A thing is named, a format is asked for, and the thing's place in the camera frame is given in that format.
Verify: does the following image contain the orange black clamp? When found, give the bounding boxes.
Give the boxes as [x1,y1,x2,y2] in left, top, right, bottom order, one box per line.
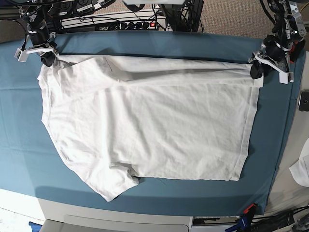
[289,40,306,63]
[243,203,257,215]

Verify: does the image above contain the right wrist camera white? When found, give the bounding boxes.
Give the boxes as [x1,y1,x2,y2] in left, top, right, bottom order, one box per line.
[14,48,29,62]

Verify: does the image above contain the blue black clamp bottom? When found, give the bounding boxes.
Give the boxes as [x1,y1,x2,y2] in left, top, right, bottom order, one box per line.
[225,214,254,232]

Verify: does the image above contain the white cloth at right edge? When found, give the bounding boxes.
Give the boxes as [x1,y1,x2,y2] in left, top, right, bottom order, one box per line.
[289,139,309,188]

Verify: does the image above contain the white T-shirt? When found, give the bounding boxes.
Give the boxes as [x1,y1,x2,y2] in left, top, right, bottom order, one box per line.
[38,55,264,202]

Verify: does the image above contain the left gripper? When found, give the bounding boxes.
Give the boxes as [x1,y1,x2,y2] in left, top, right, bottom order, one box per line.
[248,35,290,80]

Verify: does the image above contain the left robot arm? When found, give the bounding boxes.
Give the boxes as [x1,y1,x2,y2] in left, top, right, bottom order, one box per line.
[248,0,307,84]

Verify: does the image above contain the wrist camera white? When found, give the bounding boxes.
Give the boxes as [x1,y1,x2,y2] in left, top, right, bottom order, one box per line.
[279,72,294,84]
[14,48,29,62]

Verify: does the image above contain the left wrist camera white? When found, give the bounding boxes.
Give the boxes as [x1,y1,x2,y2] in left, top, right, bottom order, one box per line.
[279,72,294,84]

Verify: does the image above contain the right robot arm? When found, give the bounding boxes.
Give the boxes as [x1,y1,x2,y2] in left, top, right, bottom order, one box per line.
[9,0,57,67]

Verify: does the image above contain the orange black clamp bottom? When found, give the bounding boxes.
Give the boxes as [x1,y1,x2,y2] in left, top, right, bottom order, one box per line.
[243,203,257,215]

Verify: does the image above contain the orange black clamp top right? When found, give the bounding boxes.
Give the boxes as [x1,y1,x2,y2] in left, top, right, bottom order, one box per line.
[289,40,306,63]

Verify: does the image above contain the teal table cloth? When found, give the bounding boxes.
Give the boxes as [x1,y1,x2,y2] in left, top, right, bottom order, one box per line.
[0,31,306,216]

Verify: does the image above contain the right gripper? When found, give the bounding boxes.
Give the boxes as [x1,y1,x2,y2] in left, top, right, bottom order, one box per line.
[23,29,57,67]

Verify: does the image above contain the black power strip red switch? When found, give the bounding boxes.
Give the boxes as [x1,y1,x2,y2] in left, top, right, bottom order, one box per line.
[104,21,158,31]

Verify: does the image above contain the silver phone device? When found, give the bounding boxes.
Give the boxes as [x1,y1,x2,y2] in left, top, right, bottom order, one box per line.
[298,90,309,112]

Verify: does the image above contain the grey plastic bin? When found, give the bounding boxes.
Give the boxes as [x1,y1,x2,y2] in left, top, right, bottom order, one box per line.
[40,215,189,232]

